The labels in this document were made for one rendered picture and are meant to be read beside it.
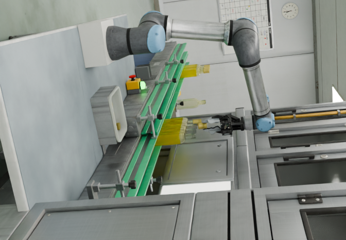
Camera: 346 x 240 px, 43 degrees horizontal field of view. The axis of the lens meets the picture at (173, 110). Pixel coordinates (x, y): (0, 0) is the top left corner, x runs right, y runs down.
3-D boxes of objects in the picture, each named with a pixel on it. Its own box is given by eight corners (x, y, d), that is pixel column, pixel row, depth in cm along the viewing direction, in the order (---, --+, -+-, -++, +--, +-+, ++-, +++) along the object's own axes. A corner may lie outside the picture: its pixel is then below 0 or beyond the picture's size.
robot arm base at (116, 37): (104, 24, 186) (126, 22, 184) (114, 27, 201) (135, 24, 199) (107, 61, 188) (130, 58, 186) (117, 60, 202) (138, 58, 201)
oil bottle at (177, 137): (144, 147, 224) (186, 143, 221) (142, 137, 223) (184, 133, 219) (146, 142, 230) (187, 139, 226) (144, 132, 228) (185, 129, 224)
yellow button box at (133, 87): (127, 94, 251) (139, 93, 250) (124, 82, 249) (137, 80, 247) (130, 90, 258) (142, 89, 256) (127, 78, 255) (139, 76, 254)
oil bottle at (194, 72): (172, 79, 336) (209, 75, 332) (171, 72, 334) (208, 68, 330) (173, 77, 341) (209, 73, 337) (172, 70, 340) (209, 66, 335)
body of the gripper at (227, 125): (219, 122, 223) (243, 120, 221) (219, 116, 231) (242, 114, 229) (220, 136, 226) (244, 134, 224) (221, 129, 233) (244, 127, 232)
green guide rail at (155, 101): (138, 120, 216) (154, 119, 215) (138, 119, 216) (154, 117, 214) (177, 45, 379) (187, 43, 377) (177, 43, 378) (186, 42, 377)
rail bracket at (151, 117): (140, 140, 215) (165, 138, 213) (134, 108, 209) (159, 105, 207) (141, 138, 217) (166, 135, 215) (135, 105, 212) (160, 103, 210)
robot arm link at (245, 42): (257, 36, 181) (278, 131, 206) (256, 26, 190) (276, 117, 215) (229, 43, 183) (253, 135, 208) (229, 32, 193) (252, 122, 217)
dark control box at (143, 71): (136, 80, 277) (149, 79, 275) (134, 68, 274) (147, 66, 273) (139, 76, 284) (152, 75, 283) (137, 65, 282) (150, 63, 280)
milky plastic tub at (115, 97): (101, 146, 197) (119, 144, 196) (90, 98, 190) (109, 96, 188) (110, 130, 213) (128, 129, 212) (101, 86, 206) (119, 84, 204)
